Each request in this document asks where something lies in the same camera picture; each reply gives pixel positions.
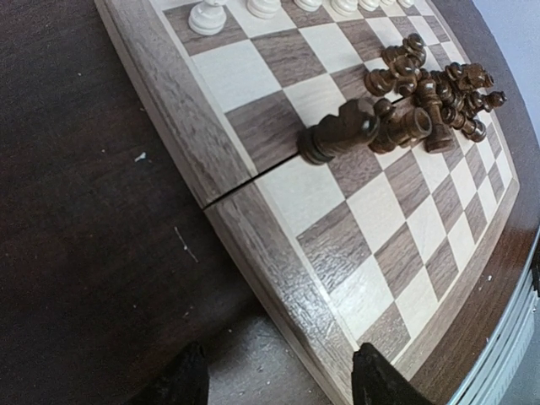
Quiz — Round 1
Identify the wooden chess board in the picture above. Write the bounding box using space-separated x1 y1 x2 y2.
96 1 519 404

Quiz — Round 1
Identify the dark rook chess piece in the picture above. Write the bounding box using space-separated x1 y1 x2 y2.
369 107 433 154

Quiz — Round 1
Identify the dark knight chess piece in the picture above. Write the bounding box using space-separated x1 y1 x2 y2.
297 99 381 165

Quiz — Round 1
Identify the aluminium front frame rail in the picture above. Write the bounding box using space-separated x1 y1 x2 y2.
449 236 539 404

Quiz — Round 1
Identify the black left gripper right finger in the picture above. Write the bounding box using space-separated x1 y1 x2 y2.
351 343 432 405

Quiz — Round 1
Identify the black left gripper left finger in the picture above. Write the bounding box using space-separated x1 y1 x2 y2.
138 342 209 404

